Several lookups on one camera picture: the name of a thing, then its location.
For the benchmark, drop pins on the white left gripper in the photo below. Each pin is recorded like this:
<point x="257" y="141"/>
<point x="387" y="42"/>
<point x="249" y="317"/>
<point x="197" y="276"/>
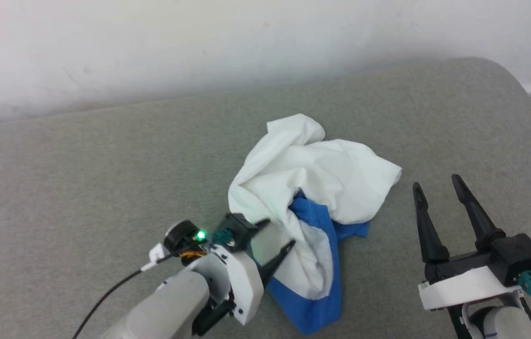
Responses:
<point x="244" y="282"/>

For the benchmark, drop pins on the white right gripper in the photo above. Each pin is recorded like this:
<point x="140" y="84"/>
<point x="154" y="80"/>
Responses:
<point x="468" y="287"/>

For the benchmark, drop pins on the white and blue t-shirt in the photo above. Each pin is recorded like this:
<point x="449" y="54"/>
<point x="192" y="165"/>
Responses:
<point x="317" y="165"/>

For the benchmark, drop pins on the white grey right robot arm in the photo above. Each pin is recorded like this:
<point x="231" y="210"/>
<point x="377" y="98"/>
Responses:
<point x="505" y="325"/>

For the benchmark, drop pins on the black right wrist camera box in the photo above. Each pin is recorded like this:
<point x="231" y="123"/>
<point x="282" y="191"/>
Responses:
<point x="519" y="254"/>

